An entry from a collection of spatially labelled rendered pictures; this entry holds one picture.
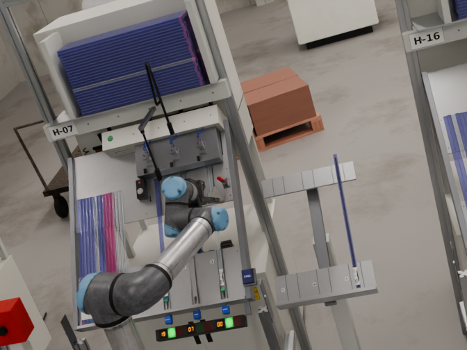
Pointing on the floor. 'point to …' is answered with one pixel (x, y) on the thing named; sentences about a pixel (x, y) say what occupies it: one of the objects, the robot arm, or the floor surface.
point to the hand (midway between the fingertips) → (206, 206)
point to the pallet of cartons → (279, 106)
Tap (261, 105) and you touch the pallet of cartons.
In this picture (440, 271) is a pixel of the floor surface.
